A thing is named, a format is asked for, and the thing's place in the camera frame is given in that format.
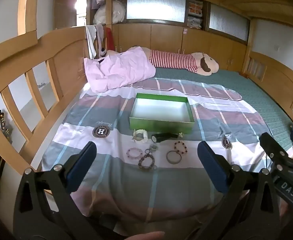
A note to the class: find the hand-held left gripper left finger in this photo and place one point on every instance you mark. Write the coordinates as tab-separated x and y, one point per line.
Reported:
82	165

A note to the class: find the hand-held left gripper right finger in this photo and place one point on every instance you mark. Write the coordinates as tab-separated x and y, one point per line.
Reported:
211	165

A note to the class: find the grey metal bangle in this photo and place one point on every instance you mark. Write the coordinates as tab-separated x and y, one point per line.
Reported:
168	158

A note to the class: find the green cardboard box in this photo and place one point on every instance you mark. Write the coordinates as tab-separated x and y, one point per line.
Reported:
161	125

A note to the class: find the person's left hand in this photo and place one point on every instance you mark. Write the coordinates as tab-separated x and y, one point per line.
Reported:
146	236

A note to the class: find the plaid bed sheet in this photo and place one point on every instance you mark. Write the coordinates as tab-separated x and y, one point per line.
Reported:
111	180

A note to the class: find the black wrist watch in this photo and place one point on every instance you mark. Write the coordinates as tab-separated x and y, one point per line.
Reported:
161	137

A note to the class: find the green mattress cover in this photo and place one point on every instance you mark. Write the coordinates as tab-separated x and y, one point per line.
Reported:
249	90

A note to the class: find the yellow and black toy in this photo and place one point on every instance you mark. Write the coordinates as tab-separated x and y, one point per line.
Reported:
1	121

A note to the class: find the pink quilt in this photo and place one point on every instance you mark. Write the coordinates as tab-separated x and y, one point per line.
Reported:
121	70

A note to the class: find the plush toy with striped shirt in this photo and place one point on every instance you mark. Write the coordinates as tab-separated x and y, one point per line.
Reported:
176	60

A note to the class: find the grey and white hanging clothes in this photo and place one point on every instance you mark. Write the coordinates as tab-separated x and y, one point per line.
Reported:
91	37

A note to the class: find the red cloth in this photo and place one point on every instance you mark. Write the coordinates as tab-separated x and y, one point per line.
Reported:
109	38

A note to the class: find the frosted glass panel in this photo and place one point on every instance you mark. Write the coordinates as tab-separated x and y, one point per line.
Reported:
229	22
156	6

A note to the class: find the stack of folded clothes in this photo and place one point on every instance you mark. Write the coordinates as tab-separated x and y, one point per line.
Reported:
195	15

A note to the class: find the white stuffed bags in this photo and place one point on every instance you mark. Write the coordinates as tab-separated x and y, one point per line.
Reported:
104	13

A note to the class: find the wooden bed frame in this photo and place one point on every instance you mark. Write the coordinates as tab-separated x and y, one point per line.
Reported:
66	55

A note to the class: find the wooden wall cabinets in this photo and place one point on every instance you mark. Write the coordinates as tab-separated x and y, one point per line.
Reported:
166	37

